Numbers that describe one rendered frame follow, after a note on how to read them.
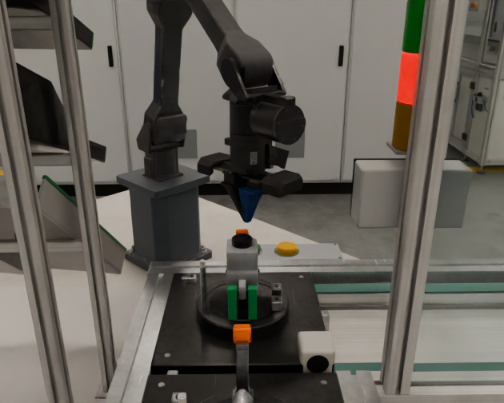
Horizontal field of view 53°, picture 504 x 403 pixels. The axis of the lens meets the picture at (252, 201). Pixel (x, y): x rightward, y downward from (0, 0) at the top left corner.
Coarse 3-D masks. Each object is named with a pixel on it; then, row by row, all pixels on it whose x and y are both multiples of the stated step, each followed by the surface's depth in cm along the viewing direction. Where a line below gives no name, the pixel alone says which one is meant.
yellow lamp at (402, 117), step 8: (400, 104) 52; (408, 104) 52; (400, 112) 52; (408, 112) 51; (400, 120) 52; (408, 120) 52; (400, 128) 53; (408, 128) 52; (400, 136) 53; (408, 136) 52; (392, 144) 55; (400, 144) 53
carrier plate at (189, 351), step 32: (192, 288) 82; (288, 288) 82; (192, 320) 74; (288, 320) 74; (320, 320) 74; (160, 352) 67; (192, 352) 67; (224, 352) 67; (256, 352) 67; (288, 352) 67
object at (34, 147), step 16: (16, 64) 52; (32, 80) 55; (48, 80) 58; (32, 96) 55; (48, 96) 58; (32, 112) 55; (48, 112) 58; (32, 128) 55; (48, 128) 58; (64, 128) 62; (32, 144) 59; (48, 144) 59; (64, 144) 62; (96, 144) 71; (96, 160) 71
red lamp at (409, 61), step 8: (408, 56) 50; (416, 56) 49; (400, 64) 52; (408, 64) 50; (416, 64) 50; (400, 72) 52; (408, 72) 50; (416, 72) 50; (400, 80) 52; (408, 80) 51; (400, 88) 52; (408, 88) 51; (400, 96) 52; (408, 96) 51
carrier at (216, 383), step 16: (160, 384) 62; (176, 384) 62; (192, 384) 62; (208, 384) 62; (224, 384) 62; (256, 384) 62; (272, 384) 62; (288, 384) 62; (304, 384) 62; (320, 384) 62; (336, 384) 62; (144, 400) 59; (160, 400) 59; (192, 400) 59; (208, 400) 57; (224, 400) 57; (240, 400) 49; (256, 400) 57; (272, 400) 57; (288, 400) 59; (304, 400) 59; (320, 400) 59; (336, 400) 59
